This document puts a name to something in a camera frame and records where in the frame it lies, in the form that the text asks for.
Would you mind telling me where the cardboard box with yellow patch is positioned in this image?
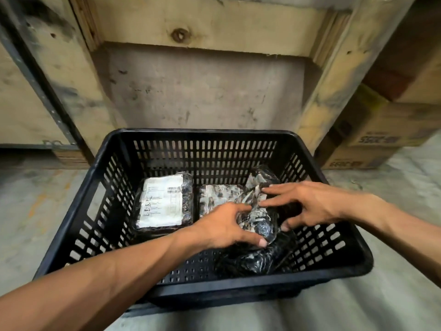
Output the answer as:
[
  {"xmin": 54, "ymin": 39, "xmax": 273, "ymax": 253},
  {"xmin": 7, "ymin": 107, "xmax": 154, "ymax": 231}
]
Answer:
[{"xmin": 335, "ymin": 84, "xmax": 441, "ymax": 148}]

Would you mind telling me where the black perforated plastic crate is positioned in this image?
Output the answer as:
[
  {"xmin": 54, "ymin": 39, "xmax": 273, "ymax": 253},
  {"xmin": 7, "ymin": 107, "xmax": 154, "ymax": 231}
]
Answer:
[{"xmin": 33, "ymin": 128, "xmax": 374, "ymax": 311}]

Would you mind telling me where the flat black plastic-wrapped parcel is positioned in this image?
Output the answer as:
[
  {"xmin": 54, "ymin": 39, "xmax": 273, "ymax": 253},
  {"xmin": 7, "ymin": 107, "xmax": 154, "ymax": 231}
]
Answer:
[{"xmin": 198, "ymin": 184, "xmax": 249, "ymax": 222}]

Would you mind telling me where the person's right forearm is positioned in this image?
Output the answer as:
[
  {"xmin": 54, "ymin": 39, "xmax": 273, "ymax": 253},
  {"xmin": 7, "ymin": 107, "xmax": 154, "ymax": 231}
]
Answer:
[{"xmin": 351, "ymin": 194, "xmax": 441, "ymax": 287}]

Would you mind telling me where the large wooden shipping crate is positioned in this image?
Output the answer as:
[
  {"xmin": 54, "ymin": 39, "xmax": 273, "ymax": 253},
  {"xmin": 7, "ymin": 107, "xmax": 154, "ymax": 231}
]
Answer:
[{"xmin": 0, "ymin": 0, "xmax": 419, "ymax": 170}]

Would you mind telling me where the person's right hand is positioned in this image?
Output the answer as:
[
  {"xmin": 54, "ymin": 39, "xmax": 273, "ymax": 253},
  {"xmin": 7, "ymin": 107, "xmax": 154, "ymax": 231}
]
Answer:
[{"xmin": 259, "ymin": 181, "xmax": 359, "ymax": 233}]

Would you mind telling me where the black parcel with white label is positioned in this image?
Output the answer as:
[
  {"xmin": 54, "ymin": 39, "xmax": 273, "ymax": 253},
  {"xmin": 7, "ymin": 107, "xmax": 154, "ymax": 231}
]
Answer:
[{"xmin": 132, "ymin": 172, "xmax": 194, "ymax": 235}]

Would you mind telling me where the dark metal strap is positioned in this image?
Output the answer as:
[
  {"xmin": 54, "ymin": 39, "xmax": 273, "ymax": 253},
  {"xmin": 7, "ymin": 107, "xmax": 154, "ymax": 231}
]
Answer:
[{"xmin": 0, "ymin": 0, "xmax": 95, "ymax": 165}]

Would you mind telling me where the person's left hand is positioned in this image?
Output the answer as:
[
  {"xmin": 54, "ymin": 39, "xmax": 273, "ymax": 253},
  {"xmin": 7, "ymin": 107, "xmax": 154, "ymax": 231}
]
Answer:
[{"xmin": 178, "ymin": 203, "xmax": 268, "ymax": 256}]

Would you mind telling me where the black plastic-wrapped parcel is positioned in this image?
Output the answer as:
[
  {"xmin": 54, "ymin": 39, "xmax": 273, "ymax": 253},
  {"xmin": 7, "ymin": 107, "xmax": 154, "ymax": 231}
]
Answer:
[
  {"xmin": 214, "ymin": 166, "xmax": 298, "ymax": 277},
  {"xmin": 198, "ymin": 184, "xmax": 249, "ymax": 222}
]

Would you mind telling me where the person's left forearm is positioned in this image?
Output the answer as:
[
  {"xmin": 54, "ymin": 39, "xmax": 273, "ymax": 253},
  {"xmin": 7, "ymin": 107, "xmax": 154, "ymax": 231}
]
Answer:
[{"xmin": 0, "ymin": 228, "xmax": 198, "ymax": 331}]

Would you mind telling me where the dark brown cardboard box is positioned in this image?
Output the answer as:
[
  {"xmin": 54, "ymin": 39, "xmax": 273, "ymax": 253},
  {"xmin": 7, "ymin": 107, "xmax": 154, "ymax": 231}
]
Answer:
[{"xmin": 362, "ymin": 0, "xmax": 441, "ymax": 105}]

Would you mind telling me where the small printed cardboard box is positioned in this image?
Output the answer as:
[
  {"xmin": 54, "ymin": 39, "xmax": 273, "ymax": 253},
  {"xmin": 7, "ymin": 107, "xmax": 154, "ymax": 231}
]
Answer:
[{"xmin": 314, "ymin": 134, "xmax": 401, "ymax": 170}]

